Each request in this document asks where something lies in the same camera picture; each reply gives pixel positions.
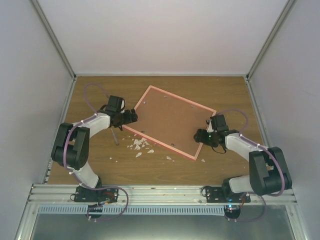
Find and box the clear handle screwdriver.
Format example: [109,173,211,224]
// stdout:
[111,128,120,146]

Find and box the pink photo frame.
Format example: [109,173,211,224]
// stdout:
[123,85,217,161]

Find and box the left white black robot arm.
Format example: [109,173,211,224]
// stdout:
[51,95,138,202]

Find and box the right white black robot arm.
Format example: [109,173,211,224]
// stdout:
[193,114,293,203]

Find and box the white debris pile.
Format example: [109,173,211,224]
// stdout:
[122,134,155,158]

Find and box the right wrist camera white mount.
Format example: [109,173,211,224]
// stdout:
[206,118,214,133]

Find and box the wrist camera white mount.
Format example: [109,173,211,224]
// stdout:
[120,98,126,113]
[206,118,214,133]

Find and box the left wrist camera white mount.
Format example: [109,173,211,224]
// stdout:
[120,98,126,113]

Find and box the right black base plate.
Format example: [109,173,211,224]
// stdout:
[200,185,251,204]

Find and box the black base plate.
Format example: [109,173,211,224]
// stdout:
[200,185,251,204]
[70,186,119,203]

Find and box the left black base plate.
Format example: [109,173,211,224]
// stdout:
[70,186,119,203]

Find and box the grey slotted cable duct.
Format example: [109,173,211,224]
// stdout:
[38,204,225,216]

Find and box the left aluminium corner post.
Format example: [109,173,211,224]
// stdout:
[29,0,77,81]

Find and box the aluminium corner post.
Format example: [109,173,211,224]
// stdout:
[245,0,297,82]
[29,0,77,81]

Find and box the aluminium front rail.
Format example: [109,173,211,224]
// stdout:
[27,183,298,207]

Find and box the right aluminium corner post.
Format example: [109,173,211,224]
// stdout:
[245,0,297,82]

